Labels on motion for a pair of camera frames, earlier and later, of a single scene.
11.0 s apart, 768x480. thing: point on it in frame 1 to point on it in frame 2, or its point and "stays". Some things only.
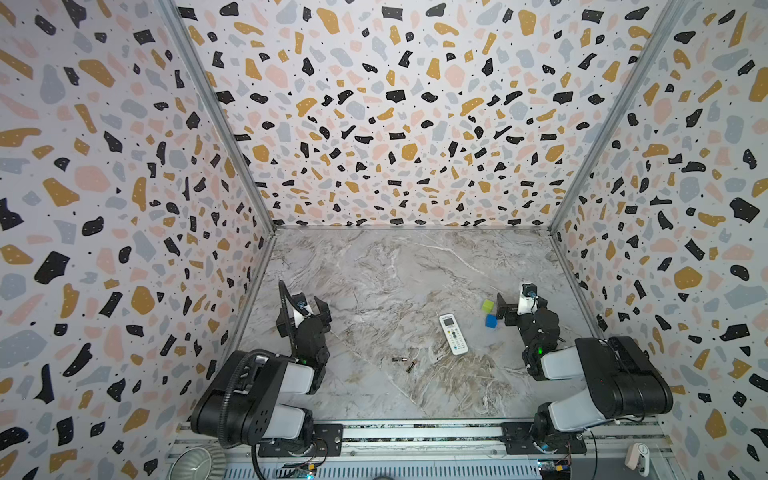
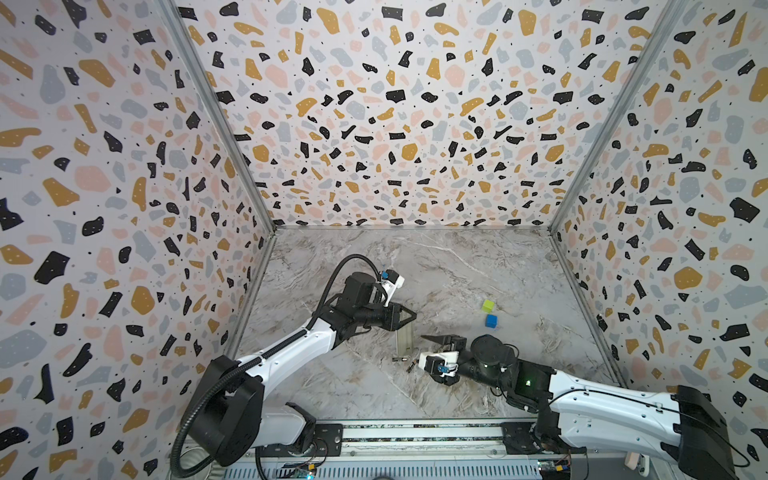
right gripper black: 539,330 to 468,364
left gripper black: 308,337 to 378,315
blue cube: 491,321 stays
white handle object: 638,458 stays
